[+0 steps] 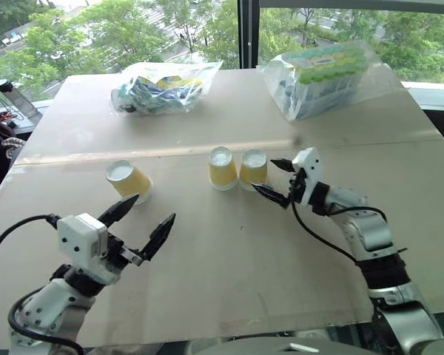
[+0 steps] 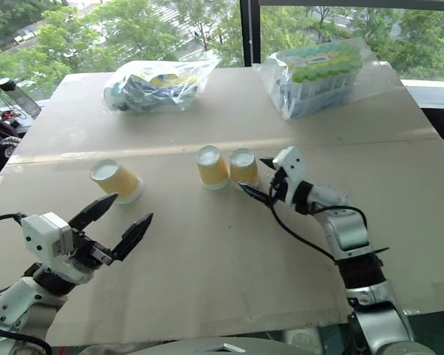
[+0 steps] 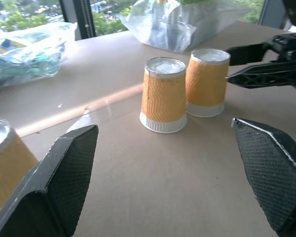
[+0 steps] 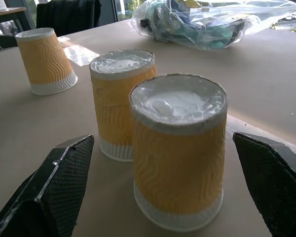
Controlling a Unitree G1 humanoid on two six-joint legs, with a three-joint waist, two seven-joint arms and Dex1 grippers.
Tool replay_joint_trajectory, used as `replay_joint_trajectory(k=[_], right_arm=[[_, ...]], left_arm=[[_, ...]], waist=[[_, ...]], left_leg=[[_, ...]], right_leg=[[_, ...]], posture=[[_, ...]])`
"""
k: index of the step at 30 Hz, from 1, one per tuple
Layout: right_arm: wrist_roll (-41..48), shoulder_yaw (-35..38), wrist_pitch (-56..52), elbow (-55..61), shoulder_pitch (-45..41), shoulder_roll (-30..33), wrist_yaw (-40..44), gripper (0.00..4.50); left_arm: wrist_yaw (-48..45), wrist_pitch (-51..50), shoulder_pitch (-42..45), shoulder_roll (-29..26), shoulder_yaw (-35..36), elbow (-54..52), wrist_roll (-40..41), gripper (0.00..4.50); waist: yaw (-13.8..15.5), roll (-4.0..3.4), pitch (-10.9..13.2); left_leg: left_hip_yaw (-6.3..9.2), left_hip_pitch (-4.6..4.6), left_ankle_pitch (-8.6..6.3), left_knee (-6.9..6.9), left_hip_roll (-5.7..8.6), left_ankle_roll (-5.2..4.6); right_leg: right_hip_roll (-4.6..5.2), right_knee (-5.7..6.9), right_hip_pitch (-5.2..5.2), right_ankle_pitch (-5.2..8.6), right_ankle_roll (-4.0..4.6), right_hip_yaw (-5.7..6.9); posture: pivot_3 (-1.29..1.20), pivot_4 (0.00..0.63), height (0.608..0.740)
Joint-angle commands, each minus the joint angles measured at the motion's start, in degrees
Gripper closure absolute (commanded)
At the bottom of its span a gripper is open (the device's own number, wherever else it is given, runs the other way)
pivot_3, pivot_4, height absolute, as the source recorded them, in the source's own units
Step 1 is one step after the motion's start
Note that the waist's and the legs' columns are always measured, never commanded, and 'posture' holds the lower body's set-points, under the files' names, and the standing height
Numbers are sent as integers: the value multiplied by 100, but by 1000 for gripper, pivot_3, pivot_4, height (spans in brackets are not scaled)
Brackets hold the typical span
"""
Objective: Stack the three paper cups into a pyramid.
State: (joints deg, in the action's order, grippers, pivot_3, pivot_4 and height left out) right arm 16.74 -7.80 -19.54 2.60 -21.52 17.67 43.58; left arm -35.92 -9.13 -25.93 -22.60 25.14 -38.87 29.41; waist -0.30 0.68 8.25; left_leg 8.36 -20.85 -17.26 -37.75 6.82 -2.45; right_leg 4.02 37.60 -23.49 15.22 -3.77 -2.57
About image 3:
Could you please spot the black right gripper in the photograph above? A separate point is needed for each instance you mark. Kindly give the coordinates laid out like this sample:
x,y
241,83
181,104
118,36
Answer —
x,y
289,47

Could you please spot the black window frame post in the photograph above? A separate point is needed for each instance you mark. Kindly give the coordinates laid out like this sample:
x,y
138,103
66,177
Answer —
x,y
85,17

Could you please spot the grey window frame post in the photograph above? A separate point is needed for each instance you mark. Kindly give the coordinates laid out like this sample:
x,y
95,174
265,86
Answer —
x,y
270,12

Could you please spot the clear plastic bag with packets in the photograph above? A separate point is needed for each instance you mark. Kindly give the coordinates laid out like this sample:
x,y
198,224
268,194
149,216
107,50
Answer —
x,y
24,56

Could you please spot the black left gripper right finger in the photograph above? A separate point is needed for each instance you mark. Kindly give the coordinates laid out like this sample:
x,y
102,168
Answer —
x,y
273,177

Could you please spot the clear plastic bag with bottles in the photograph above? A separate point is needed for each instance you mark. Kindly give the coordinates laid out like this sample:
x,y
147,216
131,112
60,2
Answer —
x,y
172,22

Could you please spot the orange ribbed paper cup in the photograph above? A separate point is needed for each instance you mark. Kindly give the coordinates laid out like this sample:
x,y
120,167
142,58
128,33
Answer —
x,y
207,84
7,168
164,98

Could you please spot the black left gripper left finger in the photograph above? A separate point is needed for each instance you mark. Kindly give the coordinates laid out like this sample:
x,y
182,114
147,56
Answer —
x,y
64,177

